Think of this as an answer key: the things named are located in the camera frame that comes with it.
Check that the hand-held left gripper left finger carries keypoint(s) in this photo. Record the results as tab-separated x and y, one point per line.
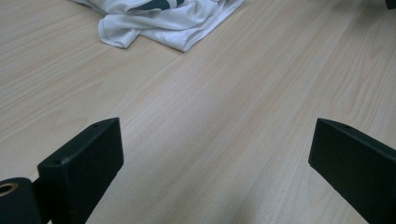
81	168

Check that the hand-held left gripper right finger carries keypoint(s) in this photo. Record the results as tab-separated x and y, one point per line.
358	165

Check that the white t-shirt with dark print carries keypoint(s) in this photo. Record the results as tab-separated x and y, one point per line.
174	21

